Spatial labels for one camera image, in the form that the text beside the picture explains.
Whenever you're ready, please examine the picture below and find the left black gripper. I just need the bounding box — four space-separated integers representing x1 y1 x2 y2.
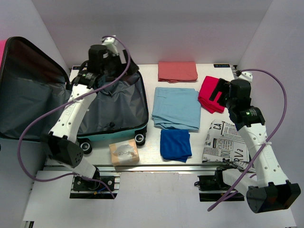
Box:
102 49 140 78

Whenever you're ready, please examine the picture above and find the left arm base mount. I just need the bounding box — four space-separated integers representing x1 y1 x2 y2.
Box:
69 174 120 200

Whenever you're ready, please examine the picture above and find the light blue cloth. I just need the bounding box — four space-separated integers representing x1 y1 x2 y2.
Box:
152 87 201 130

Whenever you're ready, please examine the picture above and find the newspaper print cloth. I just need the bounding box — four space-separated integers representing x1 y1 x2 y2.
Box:
202 120 251 171

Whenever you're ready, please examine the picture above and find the right blue table label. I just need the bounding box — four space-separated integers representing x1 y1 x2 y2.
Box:
213 64 230 68

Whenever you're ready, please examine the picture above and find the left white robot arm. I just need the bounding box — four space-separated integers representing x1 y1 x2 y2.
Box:
41 43 122 190

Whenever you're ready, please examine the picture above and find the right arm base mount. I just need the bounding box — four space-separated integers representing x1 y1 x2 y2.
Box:
194 165 238 202

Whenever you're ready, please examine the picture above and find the red cloth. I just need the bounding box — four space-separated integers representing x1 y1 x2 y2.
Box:
198 76 224 114

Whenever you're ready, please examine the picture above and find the tan cardboard box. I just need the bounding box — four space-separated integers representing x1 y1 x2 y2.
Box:
109 139 140 166

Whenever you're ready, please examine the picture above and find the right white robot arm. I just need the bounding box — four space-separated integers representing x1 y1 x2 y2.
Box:
209 78 301 213

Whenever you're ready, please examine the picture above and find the salmon pink cloth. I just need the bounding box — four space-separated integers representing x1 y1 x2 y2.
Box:
158 62 198 83

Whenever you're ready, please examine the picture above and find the dark blue cloth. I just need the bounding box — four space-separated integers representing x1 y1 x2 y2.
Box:
160 130 192 163

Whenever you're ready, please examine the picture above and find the teal open suitcase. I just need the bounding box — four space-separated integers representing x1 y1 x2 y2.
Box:
0 37 149 142

